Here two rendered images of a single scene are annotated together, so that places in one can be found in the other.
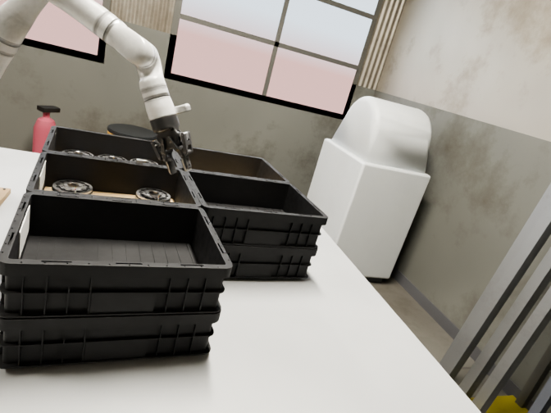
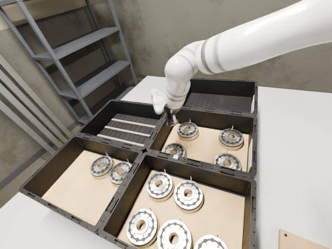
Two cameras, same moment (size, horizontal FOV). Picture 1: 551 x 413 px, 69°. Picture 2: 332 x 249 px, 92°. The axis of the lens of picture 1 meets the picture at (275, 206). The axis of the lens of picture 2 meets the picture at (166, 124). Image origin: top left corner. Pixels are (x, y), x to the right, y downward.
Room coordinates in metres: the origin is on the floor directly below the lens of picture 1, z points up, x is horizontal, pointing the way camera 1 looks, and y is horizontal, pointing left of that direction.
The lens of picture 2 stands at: (1.37, 0.73, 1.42)
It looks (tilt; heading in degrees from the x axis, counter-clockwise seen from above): 42 degrees down; 238
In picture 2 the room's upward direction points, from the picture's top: 13 degrees counter-clockwise
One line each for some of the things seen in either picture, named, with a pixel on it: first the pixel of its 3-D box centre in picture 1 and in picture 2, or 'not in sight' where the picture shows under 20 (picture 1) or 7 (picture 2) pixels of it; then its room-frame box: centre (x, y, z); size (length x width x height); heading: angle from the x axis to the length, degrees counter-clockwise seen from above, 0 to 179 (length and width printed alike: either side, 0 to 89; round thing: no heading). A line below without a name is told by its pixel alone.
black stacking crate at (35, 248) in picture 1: (121, 254); (215, 102); (0.75, 0.29, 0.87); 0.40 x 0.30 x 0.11; 118
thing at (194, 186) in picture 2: not in sight; (187, 193); (1.22, 0.54, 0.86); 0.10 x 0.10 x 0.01
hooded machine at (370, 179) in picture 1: (362, 186); not in sight; (2.92, -0.59, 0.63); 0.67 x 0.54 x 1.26; 22
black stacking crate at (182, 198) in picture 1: (116, 198); (202, 142); (1.02, 0.43, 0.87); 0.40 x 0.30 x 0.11; 118
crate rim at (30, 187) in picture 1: (118, 182); (202, 134); (1.02, 0.43, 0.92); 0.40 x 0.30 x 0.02; 118
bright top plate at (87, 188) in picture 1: (73, 187); (227, 163); (1.03, 0.56, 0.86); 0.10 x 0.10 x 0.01
